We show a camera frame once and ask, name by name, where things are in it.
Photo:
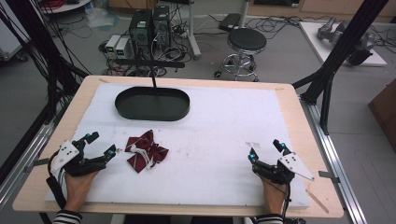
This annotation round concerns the person's left hand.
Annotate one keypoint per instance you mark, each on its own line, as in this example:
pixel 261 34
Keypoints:
pixel 77 188

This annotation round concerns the person's right hand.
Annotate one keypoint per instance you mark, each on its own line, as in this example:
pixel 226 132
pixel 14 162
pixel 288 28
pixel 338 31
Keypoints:
pixel 273 194

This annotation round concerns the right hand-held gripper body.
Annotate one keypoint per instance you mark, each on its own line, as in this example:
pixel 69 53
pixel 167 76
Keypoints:
pixel 280 169

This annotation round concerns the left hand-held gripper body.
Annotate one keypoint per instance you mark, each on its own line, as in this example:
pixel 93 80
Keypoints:
pixel 70 161

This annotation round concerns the clear plastic bag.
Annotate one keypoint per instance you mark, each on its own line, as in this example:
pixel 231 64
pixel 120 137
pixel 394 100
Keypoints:
pixel 99 15

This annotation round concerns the light wooden table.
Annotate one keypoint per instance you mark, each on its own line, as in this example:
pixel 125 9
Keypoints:
pixel 292 102

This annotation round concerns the white foam mat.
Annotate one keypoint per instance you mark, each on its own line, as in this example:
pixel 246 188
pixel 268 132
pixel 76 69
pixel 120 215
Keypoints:
pixel 211 124

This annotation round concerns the round white table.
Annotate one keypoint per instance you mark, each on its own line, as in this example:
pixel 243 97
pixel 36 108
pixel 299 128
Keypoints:
pixel 67 6

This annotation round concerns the white floor board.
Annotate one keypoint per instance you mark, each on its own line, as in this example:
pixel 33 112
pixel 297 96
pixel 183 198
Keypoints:
pixel 314 40

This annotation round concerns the black round stool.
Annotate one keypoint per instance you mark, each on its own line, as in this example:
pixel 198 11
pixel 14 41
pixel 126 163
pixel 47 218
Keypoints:
pixel 247 40

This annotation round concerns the dark red striped bow tie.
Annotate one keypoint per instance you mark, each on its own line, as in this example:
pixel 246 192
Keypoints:
pixel 146 151

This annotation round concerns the black oval tray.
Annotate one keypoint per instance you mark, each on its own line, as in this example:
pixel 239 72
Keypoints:
pixel 152 104

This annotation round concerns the black T-shaped stand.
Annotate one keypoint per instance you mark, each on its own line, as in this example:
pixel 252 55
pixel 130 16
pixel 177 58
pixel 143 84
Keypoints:
pixel 149 64

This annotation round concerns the thin wooden stick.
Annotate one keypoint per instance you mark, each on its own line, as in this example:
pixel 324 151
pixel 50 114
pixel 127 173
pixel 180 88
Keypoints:
pixel 317 201

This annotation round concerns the black metal frame post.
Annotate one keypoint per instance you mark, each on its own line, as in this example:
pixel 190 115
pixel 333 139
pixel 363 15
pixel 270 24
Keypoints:
pixel 339 53

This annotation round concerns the grey metal clamp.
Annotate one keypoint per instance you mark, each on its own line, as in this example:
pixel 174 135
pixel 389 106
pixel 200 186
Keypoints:
pixel 36 162
pixel 328 176

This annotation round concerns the flat black box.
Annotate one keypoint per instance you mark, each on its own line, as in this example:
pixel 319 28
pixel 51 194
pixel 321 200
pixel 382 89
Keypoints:
pixel 229 21

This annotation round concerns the small white power unit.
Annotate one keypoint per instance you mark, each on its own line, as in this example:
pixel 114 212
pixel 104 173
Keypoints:
pixel 123 48
pixel 112 45

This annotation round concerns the white desk leg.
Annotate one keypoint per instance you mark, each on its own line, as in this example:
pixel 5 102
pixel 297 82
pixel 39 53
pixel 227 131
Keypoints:
pixel 193 37

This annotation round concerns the aluminium rail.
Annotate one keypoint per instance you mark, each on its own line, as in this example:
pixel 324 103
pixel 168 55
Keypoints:
pixel 28 155
pixel 339 174

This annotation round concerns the black computer tower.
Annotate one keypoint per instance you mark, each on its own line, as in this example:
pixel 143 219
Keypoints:
pixel 161 26
pixel 140 28

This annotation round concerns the brown wooden cabinet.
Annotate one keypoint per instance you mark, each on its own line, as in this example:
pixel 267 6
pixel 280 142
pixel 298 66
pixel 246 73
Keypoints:
pixel 384 109

